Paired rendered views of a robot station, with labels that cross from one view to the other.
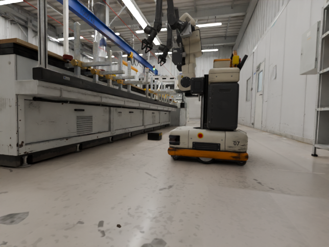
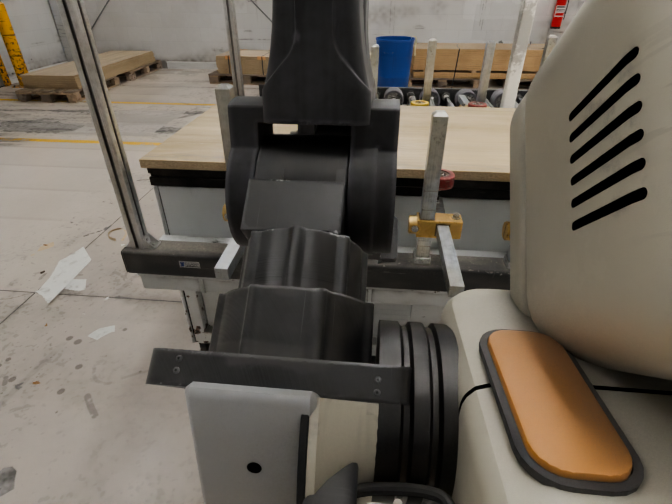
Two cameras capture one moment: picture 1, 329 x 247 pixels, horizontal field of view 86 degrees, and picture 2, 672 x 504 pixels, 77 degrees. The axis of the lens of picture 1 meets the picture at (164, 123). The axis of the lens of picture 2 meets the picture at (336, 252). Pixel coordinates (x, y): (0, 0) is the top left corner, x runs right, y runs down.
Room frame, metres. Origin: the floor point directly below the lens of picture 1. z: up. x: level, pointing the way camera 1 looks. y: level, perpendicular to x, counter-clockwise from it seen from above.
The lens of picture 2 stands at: (1.62, -0.31, 1.36)
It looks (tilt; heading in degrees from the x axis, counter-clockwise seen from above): 33 degrees down; 82
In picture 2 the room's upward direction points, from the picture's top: straight up
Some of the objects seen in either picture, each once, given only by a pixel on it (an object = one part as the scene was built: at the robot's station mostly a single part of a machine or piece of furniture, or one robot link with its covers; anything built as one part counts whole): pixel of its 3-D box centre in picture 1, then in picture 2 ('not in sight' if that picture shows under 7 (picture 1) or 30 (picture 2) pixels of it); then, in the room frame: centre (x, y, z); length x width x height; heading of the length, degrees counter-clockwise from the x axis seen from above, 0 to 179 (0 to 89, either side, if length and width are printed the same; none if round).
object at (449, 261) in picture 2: (116, 78); (444, 239); (2.02, 0.55, 0.81); 0.43 x 0.03 x 0.04; 76
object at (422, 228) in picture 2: (110, 77); (434, 225); (2.02, 0.62, 0.81); 0.14 x 0.06 x 0.05; 166
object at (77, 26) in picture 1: (77, 52); (236, 180); (1.51, 0.75, 0.92); 0.04 x 0.04 x 0.48; 76
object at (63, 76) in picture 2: not in sight; (98, 67); (-1.04, 7.32, 0.23); 2.41 x 0.77 x 0.17; 78
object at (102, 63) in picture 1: (87, 64); (248, 226); (1.53, 0.67, 0.82); 0.43 x 0.03 x 0.04; 76
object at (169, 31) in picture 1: (169, 28); not in sight; (2.09, -0.04, 1.40); 0.11 x 0.06 x 0.43; 166
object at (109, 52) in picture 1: (109, 72); (428, 206); (2.00, 0.62, 0.87); 0.04 x 0.04 x 0.48; 76
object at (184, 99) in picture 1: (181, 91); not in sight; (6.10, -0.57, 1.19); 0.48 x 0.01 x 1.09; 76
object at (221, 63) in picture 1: (221, 68); not in sight; (1.74, -0.54, 0.87); 0.23 x 0.15 x 0.11; 166
